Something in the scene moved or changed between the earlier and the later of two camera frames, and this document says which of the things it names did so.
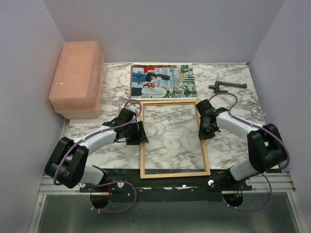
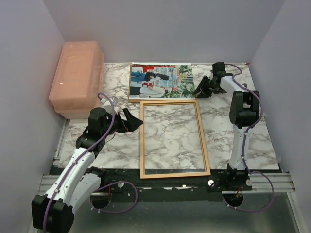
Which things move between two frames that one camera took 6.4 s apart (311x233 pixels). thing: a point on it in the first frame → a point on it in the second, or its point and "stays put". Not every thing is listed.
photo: [162, 81] stays put
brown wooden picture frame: [143, 175] stays put
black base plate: [126, 185] stays put
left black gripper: [140, 137] → [131, 124]
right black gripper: [202, 133] → [201, 87]
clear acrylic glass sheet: [172, 131] stays put
